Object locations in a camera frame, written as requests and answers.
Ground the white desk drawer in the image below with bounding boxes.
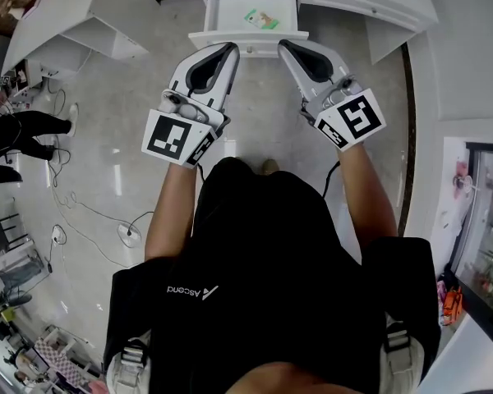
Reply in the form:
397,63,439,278
187,0,311,59

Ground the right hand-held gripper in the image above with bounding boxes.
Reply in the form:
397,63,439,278
277,39,388,153

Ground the orange bag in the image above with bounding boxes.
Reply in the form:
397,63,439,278
441,286,464,326

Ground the glass display cabinet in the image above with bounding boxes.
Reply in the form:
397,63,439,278
450,140,493,330

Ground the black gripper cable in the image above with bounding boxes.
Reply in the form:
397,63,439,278
321,159,341,199
194,163,209,189

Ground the black chair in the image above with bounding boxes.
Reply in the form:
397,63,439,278
0,213,35,255

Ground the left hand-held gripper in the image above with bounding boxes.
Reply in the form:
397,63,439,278
141,41,241,170

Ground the white open shelf cabinet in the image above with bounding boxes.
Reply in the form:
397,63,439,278
1,0,150,90

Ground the long floor cable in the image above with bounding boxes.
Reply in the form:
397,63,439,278
44,88,155,270

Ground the checkered cloth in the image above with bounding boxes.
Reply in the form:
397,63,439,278
33,336,92,387

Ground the person's left forearm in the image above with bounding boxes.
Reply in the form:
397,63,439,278
144,158,203,268

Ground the person's black shirt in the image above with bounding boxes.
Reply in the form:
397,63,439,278
102,156,443,394

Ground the small green item packet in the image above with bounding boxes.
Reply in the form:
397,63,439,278
242,9,281,31

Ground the person's right forearm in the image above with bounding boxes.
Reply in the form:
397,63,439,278
335,141,399,267

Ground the white harness strap with buckle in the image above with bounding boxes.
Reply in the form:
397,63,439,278
378,313,426,390
105,329,153,394

